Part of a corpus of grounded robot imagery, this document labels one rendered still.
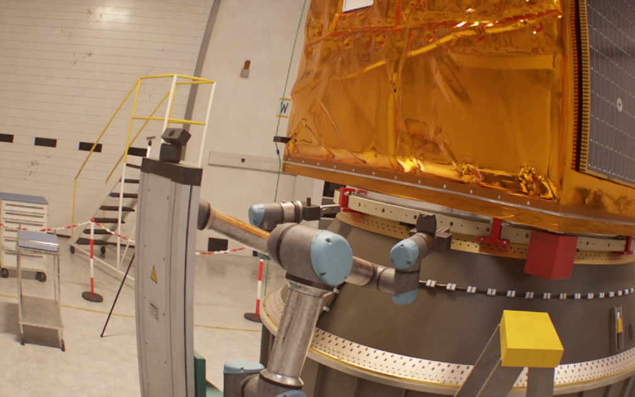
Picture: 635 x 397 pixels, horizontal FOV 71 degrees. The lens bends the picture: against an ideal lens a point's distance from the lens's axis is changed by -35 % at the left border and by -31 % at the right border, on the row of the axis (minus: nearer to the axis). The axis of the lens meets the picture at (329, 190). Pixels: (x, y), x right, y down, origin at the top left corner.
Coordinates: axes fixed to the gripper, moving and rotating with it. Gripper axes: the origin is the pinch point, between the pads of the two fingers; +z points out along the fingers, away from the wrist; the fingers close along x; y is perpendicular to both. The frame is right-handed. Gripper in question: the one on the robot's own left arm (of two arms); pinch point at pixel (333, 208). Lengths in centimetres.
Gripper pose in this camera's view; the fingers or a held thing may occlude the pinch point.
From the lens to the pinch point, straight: 232.6
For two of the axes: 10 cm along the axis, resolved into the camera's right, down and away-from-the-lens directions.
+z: 9.0, -0.7, 4.3
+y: -0.1, -9.9, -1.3
